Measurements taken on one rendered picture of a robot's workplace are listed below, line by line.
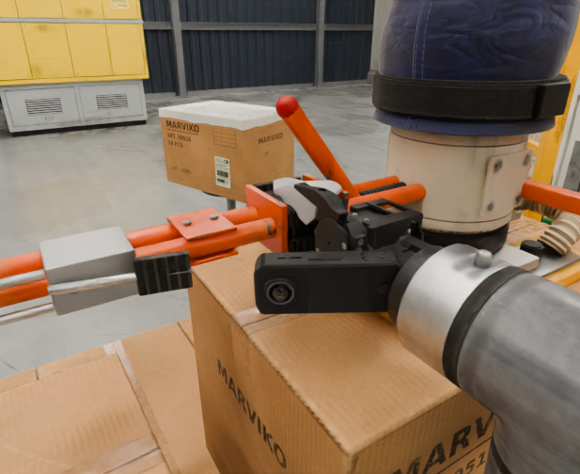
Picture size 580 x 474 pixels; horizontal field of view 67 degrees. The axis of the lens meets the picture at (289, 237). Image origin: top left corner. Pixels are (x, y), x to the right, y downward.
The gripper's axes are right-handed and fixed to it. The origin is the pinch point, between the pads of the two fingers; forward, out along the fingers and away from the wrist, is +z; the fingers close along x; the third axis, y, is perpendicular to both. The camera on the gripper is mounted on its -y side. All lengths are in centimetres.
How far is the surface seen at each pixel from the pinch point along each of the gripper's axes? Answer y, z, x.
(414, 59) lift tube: 16.8, -1.8, 15.5
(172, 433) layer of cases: -6, 39, -65
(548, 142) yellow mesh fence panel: 132, 42, -15
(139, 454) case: -18.1, 0.7, -25.1
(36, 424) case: -27.6, 11.7, -25.0
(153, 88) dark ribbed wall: 285, 1042, -91
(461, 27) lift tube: 18.4, -6.2, 18.6
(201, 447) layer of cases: -2, 31, -65
